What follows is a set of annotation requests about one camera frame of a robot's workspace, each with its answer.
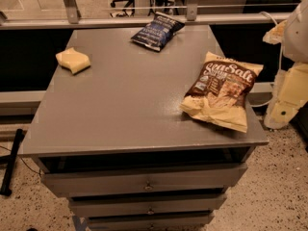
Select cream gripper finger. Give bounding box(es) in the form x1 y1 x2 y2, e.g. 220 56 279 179
263 20 287 44

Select yellow sponge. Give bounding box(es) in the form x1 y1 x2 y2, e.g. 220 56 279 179
56 47 90 74

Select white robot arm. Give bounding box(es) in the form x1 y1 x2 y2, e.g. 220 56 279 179
263 0 308 129

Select sea salt chip bag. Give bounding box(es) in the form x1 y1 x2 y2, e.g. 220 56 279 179
180 52 263 133

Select blue chip bag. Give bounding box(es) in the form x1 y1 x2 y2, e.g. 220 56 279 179
131 13 185 52

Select top grey drawer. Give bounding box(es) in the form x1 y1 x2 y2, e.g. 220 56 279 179
42 163 247 197

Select grey drawer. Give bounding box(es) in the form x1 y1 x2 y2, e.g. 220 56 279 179
69 193 226 218
88 212 214 231
42 163 247 197

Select grey drawer cabinet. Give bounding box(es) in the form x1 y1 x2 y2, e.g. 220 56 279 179
18 25 270 231

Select black office chair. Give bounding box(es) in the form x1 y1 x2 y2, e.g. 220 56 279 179
110 0 135 17

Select middle grey drawer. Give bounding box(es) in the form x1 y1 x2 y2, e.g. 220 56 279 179
69 193 226 218

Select bottom grey drawer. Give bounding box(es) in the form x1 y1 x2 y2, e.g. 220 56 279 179
88 212 214 231

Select black floor stand leg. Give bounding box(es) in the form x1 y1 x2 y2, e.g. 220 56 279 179
0 129 24 196

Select white cable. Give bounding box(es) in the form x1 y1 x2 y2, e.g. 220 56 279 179
249 11 287 108

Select metal railing frame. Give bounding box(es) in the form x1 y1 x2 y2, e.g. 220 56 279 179
0 0 302 30

